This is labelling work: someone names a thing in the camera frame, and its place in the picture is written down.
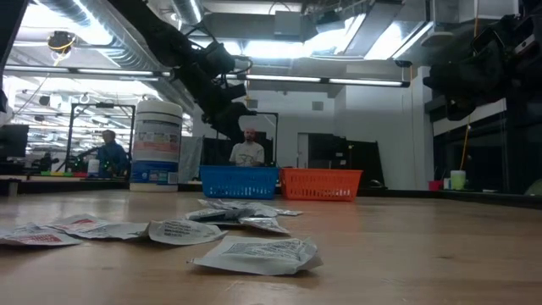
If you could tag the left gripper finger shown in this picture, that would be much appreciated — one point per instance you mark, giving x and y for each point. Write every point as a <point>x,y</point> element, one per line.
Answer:
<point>243,111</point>
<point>224,125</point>

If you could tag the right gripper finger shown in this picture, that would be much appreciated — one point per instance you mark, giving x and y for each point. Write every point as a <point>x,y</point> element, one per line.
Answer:
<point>461,108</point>
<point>470,74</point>

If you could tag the white packet black square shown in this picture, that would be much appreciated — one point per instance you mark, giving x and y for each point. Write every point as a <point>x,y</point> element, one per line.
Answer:
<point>184,232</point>

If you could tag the white text packet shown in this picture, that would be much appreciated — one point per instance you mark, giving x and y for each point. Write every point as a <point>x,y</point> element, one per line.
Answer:
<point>258,256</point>

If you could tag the white packet red print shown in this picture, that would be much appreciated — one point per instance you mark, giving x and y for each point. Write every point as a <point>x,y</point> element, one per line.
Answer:
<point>97,228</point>
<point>34,237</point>

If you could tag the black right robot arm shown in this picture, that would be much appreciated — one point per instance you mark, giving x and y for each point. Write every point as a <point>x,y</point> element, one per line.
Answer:
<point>533,25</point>

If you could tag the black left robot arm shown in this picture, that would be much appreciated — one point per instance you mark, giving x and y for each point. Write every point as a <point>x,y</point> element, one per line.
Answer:
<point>148,29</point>

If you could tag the person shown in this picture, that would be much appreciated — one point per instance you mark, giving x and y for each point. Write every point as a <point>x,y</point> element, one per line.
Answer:
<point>111,156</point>
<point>247,152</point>

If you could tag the grey cloth panel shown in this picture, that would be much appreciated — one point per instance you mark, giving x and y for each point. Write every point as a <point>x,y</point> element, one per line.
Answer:
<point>190,159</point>

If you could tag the blue plastic basket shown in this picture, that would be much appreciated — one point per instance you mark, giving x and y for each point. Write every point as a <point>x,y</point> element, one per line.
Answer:
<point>237,182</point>

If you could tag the white wipes canister blue label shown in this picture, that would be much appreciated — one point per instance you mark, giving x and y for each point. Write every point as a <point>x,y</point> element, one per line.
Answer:
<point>156,144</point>

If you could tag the pale green cup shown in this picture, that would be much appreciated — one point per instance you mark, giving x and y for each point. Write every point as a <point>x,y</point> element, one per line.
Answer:
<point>457,180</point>

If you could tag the small red container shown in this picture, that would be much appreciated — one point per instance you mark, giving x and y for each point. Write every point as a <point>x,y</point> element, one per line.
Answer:
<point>435,185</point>

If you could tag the long LED light bar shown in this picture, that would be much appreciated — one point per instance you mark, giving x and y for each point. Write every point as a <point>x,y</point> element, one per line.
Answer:
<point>339,80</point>

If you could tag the orange plastic basket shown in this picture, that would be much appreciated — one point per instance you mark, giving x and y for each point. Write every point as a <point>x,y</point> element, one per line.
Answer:
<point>319,184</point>

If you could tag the small black dome object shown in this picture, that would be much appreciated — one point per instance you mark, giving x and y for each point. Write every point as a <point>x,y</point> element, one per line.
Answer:
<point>376,184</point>

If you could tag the black partition panel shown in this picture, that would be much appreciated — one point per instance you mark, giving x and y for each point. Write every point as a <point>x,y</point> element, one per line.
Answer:
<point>347,161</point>

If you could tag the small white bottle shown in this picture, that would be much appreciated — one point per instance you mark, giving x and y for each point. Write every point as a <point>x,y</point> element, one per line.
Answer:
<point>93,167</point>

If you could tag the red flat item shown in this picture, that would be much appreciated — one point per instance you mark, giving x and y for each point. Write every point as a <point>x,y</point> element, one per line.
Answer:
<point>80,174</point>

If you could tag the green flat item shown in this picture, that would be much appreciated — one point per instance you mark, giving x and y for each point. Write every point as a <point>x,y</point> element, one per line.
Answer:
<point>51,173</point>

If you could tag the black monitor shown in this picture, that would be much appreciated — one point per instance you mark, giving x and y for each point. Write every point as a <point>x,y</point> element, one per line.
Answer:
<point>12,142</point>

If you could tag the black rig frame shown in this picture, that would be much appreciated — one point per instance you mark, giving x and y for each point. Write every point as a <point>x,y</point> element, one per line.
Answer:
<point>275,135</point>
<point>70,135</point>

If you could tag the large silver ventilation duct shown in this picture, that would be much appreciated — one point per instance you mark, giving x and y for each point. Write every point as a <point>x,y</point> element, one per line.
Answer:
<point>106,46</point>

